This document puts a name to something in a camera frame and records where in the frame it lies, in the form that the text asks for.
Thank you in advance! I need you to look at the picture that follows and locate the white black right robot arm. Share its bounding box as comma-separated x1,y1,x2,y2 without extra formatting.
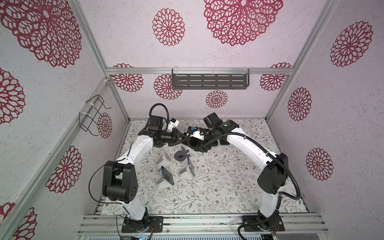
186,113,300,221

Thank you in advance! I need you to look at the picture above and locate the aluminium front rail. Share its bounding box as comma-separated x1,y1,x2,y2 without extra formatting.
77,213,329,237

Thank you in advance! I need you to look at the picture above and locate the blue edged phone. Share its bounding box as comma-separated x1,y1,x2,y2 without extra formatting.
220,139,230,146

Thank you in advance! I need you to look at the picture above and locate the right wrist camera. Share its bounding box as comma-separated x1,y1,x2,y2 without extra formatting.
187,126,209,141

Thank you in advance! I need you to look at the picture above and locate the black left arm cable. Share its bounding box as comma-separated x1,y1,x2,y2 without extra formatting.
88,143,134,208

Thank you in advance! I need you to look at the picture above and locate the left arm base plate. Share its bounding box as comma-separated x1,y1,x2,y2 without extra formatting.
121,216,164,234

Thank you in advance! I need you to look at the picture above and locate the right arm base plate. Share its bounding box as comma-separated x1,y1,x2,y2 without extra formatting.
242,215,286,232

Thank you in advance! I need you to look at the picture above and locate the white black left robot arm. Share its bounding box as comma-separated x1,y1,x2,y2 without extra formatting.
102,129,187,232

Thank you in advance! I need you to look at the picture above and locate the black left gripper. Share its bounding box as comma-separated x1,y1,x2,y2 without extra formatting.
158,127,189,147

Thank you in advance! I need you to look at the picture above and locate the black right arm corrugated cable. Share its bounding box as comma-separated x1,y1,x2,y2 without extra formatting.
186,131,302,240

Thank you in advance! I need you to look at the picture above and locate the blue phone front stand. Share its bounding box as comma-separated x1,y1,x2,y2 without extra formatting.
161,166,175,186

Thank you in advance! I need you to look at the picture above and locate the grey slotted wall shelf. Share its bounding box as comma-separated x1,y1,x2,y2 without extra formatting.
171,69,250,90

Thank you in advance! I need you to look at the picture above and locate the green phone right stand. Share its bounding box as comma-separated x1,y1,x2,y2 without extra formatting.
187,156,196,177

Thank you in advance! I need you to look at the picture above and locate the dark round stand centre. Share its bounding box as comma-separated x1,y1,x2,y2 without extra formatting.
174,147,189,162

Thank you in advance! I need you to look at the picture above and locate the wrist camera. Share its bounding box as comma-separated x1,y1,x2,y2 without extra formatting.
145,116,180,132
187,126,209,141

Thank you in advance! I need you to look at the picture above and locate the white stand front left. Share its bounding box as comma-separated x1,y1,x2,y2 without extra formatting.
156,175,175,189

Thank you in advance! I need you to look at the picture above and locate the black wire wall rack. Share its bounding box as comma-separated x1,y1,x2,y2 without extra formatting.
78,95,113,139

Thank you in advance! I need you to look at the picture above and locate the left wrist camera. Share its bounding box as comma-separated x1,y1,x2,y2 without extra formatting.
145,116,180,132

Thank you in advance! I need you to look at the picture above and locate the silver white stand right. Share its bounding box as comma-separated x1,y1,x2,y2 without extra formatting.
179,166,193,179

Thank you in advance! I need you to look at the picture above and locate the silver stand upper left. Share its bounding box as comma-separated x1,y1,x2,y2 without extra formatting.
156,151,173,168

